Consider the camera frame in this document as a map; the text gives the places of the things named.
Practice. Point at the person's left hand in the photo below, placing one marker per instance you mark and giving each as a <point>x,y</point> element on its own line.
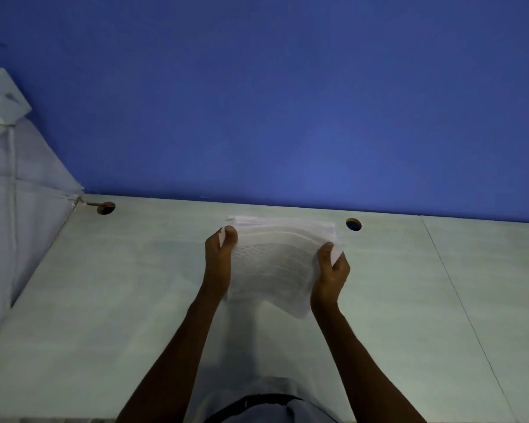
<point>218,268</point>

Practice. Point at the white shirt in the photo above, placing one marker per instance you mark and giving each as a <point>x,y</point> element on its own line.
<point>229,392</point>

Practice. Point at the person's left forearm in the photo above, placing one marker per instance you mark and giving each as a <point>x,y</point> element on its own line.
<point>172,370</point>

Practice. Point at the white plug adapter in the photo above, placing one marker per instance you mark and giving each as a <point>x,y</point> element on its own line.
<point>0,110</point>

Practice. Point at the person's right forearm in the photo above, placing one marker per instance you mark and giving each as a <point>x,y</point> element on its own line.
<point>361,370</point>

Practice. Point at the person's right hand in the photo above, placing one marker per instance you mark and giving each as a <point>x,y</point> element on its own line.
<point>330,277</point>

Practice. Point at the neat stack of printed sheets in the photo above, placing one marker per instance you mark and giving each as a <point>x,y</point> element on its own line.
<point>273,264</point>

